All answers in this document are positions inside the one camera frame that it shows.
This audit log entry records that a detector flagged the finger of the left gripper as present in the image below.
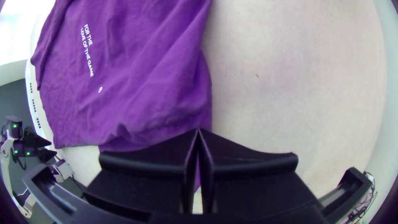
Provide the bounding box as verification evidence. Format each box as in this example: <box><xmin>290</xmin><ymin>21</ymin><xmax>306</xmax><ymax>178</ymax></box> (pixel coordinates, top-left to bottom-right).
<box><xmin>23</xmin><ymin>127</ymin><xmax>53</xmax><ymax>149</ymax></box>
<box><xmin>36</xmin><ymin>148</ymin><xmax>58</xmax><ymax>163</ymax></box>

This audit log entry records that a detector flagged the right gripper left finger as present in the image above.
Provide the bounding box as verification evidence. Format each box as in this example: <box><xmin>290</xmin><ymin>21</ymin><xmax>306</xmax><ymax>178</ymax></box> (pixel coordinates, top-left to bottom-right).
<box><xmin>82</xmin><ymin>128</ymin><xmax>199</xmax><ymax>218</ymax></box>

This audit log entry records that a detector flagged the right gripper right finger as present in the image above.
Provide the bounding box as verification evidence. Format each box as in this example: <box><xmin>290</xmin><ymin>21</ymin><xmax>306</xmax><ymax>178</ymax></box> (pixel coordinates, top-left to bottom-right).
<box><xmin>198</xmin><ymin>128</ymin><xmax>327</xmax><ymax>218</ymax></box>

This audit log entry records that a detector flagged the white laundry basket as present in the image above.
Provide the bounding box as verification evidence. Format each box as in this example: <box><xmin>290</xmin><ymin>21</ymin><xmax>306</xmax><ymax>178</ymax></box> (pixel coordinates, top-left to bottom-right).
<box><xmin>24</xmin><ymin>59</ymin><xmax>56</xmax><ymax>147</ymax></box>

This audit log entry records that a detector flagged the dark t-shirt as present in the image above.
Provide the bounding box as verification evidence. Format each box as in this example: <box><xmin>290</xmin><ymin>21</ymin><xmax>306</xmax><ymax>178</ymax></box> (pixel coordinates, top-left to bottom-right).
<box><xmin>30</xmin><ymin>0</ymin><xmax>214</xmax><ymax>191</ymax></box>

